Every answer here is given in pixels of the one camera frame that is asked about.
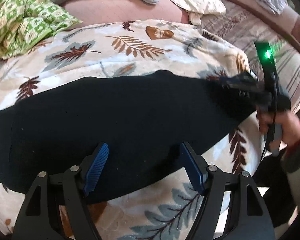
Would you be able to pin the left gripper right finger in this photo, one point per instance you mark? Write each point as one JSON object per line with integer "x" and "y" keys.
{"x": 248, "y": 216}

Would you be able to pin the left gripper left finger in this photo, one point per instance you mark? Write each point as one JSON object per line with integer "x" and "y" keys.
{"x": 39, "y": 216}

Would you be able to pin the black pants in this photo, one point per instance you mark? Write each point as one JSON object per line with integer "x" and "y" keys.
{"x": 143, "y": 119}

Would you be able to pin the right forearm sleeve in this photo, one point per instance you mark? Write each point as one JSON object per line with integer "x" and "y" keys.
{"x": 291, "y": 158}

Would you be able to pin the right hand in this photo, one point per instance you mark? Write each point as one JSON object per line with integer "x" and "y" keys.
{"x": 290, "y": 127}

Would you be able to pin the striped floral bedspread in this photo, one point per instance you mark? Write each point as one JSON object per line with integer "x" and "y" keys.
{"x": 241, "y": 28}

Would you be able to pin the leaf-patterned fleece blanket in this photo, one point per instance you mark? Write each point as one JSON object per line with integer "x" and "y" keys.
{"x": 166, "y": 209}

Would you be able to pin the pink bed sheet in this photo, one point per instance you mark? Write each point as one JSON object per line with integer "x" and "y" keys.
{"x": 109, "y": 11}

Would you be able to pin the green white patterned cloth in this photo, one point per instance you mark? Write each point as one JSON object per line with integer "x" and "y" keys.
{"x": 24, "y": 23}

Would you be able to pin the black camera box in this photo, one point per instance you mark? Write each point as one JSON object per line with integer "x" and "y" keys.
{"x": 266, "y": 59}

